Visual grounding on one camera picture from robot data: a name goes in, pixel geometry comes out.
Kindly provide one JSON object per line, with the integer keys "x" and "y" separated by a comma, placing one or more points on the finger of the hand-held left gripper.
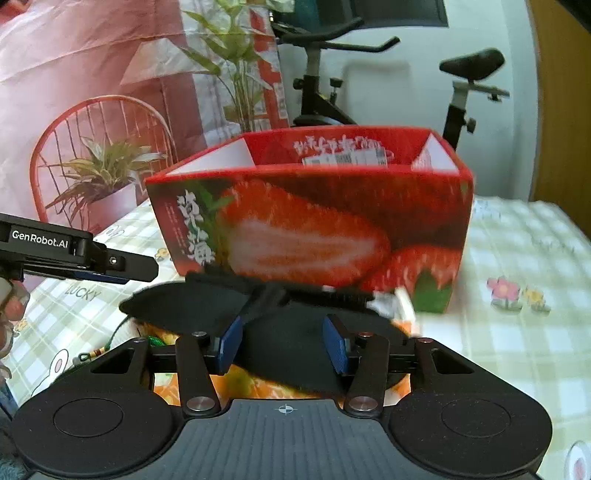
{"x": 129, "y": 267}

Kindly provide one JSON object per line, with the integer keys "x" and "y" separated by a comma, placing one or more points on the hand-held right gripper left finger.
{"x": 230, "y": 344}

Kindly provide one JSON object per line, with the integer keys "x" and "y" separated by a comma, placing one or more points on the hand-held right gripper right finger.
{"x": 336, "y": 344}

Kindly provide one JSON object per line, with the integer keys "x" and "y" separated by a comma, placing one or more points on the black cloth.
{"x": 184, "y": 309}

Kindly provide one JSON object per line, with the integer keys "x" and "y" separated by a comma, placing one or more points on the red strawberry print cardboard box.
{"x": 314, "y": 230}

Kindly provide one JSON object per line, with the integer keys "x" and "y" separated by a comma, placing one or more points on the person's left hand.
{"x": 13, "y": 309}

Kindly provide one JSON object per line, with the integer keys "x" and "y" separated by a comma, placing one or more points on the orange printed cloth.
{"x": 272, "y": 387}

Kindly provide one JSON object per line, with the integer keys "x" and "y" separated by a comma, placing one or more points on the checked printed blanket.
{"x": 508, "y": 332}

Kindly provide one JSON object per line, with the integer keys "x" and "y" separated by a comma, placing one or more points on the black exercise bike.
{"x": 318, "y": 99}

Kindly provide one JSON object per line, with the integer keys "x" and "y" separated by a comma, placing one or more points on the wooden door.
{"x": 561, "y": 106}

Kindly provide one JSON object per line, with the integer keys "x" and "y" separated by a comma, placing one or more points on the dark framed window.
{"x": 397, "y": 11}

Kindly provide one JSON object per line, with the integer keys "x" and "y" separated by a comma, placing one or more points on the printed wall backdrop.
{"x": 92, "y": 83}

